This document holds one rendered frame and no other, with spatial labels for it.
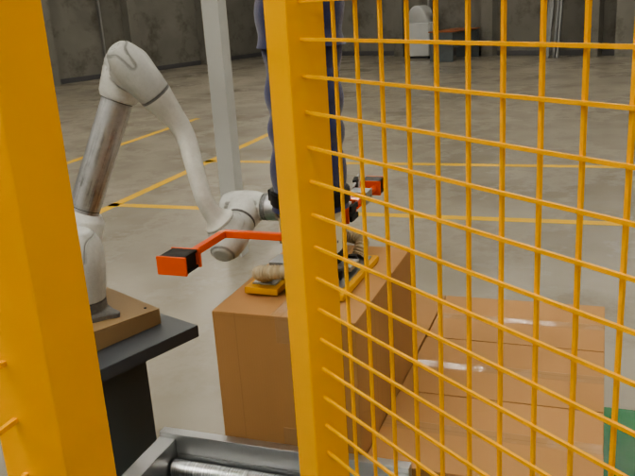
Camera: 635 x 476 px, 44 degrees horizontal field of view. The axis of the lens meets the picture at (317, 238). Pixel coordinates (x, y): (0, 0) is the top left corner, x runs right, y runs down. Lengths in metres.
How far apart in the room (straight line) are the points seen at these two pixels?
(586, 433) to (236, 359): 0.97
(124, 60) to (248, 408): 1.05
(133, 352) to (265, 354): 0.48
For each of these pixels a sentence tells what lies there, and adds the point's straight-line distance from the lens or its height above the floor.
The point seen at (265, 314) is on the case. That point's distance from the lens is 2.03.
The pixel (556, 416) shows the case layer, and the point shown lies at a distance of 2.37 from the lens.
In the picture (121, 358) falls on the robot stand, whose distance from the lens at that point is 2.37.
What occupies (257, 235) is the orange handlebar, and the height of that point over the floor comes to 1.08.
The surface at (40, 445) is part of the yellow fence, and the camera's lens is 0.54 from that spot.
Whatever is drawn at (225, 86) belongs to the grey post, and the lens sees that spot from 5.25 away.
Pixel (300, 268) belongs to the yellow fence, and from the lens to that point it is 0.93.
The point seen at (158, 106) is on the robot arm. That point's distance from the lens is 2.40.
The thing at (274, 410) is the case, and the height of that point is 0.67.
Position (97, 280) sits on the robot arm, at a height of 0.94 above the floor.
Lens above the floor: 1.72
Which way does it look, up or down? 17 degrees down
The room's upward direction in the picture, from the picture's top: 4 degrees counter-clockwise
